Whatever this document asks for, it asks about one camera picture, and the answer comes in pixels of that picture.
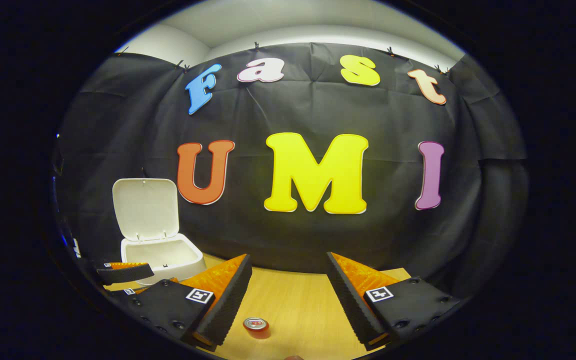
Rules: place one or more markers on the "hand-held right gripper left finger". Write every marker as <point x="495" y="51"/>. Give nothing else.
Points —
<point x="228" y="302"/>

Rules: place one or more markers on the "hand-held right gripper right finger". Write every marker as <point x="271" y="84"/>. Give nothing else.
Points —
<point x="350" y="302"/>

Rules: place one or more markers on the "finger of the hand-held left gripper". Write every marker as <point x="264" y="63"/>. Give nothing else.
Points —
<point x="143" y="288"/>
<point x="125" y="273"/>

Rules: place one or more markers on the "orange pop can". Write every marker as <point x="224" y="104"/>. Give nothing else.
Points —
<point x="256" y="327"/>

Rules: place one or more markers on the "white desktop garbage bin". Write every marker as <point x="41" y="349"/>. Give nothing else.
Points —
<point x="150" y="215"/>

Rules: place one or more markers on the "wooden desktop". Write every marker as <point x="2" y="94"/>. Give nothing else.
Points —
<point x="293" y="310"/>

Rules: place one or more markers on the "black backdrop cloth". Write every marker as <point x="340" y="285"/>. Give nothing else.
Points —
<point x="318" y="240"/>

